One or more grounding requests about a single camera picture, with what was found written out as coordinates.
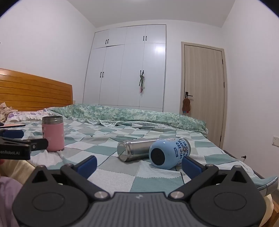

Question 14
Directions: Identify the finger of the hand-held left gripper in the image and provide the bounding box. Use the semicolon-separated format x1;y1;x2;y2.
0;130;24;139
30;138;49;151

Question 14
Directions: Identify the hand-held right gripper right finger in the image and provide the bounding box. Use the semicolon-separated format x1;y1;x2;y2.
169;156;248;199

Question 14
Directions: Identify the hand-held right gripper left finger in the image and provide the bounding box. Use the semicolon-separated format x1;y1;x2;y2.
32;156;109;200

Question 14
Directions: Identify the light blue printed cup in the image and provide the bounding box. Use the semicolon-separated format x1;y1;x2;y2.
149;137;191;169

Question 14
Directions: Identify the silver steel thermos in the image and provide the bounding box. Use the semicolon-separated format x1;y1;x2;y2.
117;138;162;162

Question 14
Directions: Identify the pink cup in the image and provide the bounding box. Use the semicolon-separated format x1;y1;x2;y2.
42;116;65;152

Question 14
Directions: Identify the flat dark phone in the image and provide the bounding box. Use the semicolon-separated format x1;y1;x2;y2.
0;122;26;128

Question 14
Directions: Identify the cream cloth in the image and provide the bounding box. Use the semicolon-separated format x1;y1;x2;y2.
0;160;36;191

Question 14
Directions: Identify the purple floral pillow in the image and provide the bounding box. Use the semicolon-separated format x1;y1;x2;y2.
5;110;56;123

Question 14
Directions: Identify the crumpled floral cloth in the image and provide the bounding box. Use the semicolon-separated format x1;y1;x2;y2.
0;101;17;122

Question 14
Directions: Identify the checkered bed sheet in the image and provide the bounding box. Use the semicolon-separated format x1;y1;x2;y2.
0;119;278;198

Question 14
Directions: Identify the wooden headboard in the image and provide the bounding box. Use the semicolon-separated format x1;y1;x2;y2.
0;68;73;112

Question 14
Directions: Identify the lavender cloth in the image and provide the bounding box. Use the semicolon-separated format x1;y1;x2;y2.
0;176;23;227

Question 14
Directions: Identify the brown plush pendant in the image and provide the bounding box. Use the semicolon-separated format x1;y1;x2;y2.
182;97;192;112

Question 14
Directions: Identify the green floral quilt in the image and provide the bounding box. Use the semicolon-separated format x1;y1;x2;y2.
44;104;209;137

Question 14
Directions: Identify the beige wooden door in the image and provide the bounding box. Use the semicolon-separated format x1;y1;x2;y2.
180;41;228;149

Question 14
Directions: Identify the white wardrobe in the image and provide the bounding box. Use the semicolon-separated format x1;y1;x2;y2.
83;24;167;112

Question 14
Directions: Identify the hanging keychain bundle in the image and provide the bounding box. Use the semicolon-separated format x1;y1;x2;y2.
138;70;146;95

